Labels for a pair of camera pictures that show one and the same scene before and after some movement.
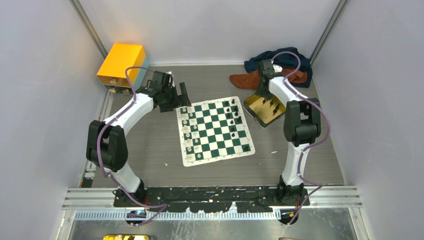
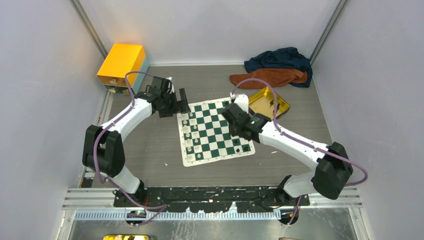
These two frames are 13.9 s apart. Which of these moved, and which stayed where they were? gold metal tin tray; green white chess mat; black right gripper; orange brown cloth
Moved: black right gripper
Stayed: orange brown cloth; gold metal tin tray; green white chess mat
